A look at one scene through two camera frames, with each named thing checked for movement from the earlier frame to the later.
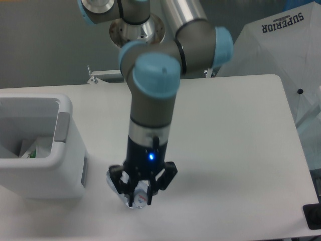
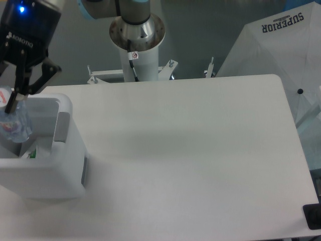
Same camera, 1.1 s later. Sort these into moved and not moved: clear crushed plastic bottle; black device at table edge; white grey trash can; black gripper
Moved: clear crushed plastic bottle; black gripper
Not moved: white grey trash can; black device at table edge
